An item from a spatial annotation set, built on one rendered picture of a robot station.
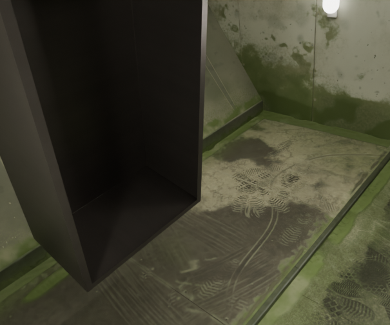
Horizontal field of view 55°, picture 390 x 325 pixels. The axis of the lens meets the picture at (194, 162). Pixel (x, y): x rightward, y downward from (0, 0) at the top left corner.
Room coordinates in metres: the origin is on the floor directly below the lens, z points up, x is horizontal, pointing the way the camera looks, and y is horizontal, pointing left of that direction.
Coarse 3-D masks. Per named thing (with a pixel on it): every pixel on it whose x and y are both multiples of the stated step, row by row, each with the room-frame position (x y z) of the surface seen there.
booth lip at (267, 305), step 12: (372, 180) 1.83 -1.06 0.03; (360, 192) 1.72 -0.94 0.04; (348, 204) 1.63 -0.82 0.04; (336, 216) 1.55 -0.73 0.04; (324, 240) 1.41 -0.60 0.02; (312, 252) 1.32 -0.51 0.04; (300, 264) 1.26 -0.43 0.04; (288, 276) 1.20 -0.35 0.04; (276, 288) 1.14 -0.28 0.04; (276, 300) 1.09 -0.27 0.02; (264, 312) 1.03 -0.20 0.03; (252, 324) 0.98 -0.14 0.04
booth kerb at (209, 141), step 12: (252, 108) 2.85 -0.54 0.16; (240, 120) 2.74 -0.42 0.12; (216, 132) 2.53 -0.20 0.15; (228, 132) 2.63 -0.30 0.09; (204, 144) 2.44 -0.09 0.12; (36, 252) 1.52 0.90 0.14; (12, 264) 1.43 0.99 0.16; (24, 264) 1.47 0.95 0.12; (36, 264) 1.50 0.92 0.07; (0, 276) 1.38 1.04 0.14; (12, 276) 1.42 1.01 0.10; (0, 288) 1.37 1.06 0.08
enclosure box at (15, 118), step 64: (0, 0) 0.77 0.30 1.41; (64, 0) 1.26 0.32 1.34; (128, 0) 1.44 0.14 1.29; (192, 0) 1.24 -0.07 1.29; (0, 64) 0.85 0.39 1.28; (64, 64) 1.26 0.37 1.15; (128, 64) 1.46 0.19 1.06; (192, 64) 1.27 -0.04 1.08; (0, 128) 1.00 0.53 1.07; (64, 128) 1.26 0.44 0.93; (128, 128) 1.48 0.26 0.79; (192, 128) 1.30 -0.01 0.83; (64, 192) 0.85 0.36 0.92; (128, 192) 1.39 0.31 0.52; (192, 192) 1.35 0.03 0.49; (64, 256) 0.96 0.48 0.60; (128, 256) 1.04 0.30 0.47
